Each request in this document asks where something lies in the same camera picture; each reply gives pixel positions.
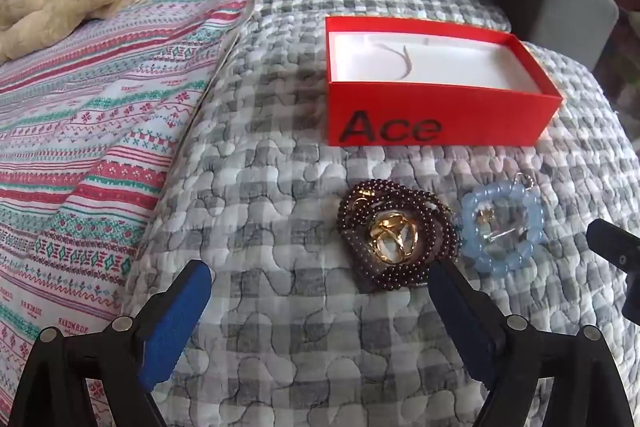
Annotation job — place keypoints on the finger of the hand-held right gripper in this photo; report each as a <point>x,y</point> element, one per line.
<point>612,244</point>
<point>632,294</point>

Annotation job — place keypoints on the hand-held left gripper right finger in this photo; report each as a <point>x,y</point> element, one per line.
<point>465,317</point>

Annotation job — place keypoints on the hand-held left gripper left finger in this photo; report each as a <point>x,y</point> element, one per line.
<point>175,322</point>

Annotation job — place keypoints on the red cardboard box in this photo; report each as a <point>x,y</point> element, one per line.
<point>430,112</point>

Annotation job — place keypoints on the grey checked quilt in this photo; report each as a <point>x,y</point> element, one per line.
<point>280,187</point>

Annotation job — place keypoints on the striped patterned blanket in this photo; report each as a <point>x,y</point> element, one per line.
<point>90,132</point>

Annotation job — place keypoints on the grey ottoman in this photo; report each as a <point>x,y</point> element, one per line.
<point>565,7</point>

